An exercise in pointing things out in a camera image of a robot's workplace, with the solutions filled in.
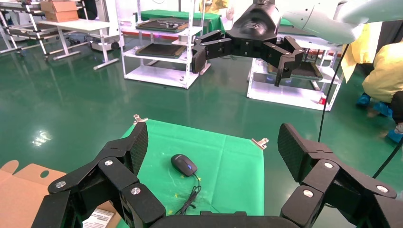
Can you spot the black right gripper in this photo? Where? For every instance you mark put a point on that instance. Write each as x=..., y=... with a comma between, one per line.
x=255, y=28

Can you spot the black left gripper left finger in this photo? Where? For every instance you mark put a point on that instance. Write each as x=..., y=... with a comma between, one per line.
x=104, y=176

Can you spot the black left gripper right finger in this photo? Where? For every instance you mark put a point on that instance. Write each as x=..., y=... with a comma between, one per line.
x=330, y=179

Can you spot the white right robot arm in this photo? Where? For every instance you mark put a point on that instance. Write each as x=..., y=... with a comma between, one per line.
x=318, y=22

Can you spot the open brown cardboard box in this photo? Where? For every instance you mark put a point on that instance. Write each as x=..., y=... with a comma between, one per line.
x=22, y=192

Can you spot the white printed paper sheet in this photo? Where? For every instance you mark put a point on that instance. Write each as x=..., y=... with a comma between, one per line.
x=99, y=218

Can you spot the white metal shelf rack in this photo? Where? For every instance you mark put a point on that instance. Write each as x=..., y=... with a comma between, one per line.
x=157, y=75
x=283, y=94

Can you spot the distant person in yellow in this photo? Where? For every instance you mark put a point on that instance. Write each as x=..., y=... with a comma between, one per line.
x=214, y=4

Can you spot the dark flat tray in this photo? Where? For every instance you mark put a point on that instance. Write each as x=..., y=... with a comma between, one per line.
x=308, y=72
x=160, y=50

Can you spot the silver binder clip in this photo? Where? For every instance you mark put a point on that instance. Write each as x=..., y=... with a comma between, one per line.
x=139, y=119
x=260, y=143

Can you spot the green table cloth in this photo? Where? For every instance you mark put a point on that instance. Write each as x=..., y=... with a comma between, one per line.
x=233, y=176

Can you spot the dark tray with tools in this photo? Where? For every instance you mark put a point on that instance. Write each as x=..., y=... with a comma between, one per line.
x=148, y=27

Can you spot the standing person in yellow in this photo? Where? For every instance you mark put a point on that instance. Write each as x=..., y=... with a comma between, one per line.
x=362, y=50

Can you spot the crouching person in yellow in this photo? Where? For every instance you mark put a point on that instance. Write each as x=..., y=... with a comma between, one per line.
x=384, y=75

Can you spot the white wheeled machine base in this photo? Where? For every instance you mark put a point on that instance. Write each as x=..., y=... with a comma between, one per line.
x=104, y=42

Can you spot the white work table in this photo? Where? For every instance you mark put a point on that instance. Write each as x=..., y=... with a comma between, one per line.
x=78, y=25

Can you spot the grey pipe rack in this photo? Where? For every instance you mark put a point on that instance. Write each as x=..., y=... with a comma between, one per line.
x=28, y=31

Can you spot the closed brown cardboard carton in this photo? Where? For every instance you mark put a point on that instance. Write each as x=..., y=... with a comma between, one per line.
x=59, y=12

